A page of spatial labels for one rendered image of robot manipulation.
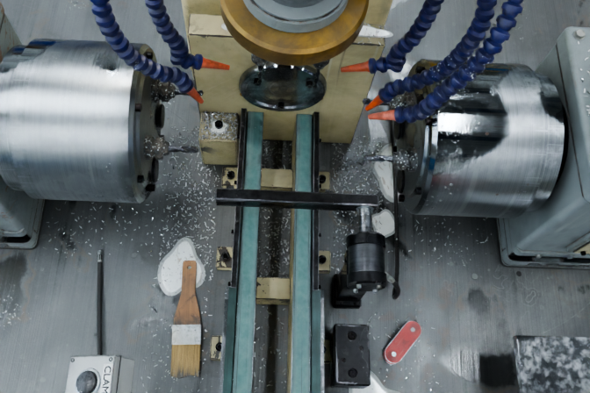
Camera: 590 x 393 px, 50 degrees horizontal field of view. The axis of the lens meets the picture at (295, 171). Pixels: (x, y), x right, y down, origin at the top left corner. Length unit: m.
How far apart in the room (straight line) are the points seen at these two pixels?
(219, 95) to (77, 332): 0.48
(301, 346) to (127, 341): 0.32
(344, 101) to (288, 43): 0.41
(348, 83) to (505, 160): 0.29
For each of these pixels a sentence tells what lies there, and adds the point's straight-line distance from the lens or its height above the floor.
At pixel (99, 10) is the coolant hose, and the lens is 0.77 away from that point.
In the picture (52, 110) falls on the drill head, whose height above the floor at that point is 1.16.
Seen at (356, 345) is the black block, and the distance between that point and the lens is 1.10.
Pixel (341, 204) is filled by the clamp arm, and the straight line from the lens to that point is 0.98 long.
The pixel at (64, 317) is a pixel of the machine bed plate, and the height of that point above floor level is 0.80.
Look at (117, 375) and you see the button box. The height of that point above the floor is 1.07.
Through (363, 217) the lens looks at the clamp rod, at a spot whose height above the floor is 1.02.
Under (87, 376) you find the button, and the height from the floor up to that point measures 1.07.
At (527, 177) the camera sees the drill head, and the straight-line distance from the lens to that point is 0.97.
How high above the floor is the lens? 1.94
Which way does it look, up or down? 66 degrees down
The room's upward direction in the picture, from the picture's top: 10 degrees clockwise
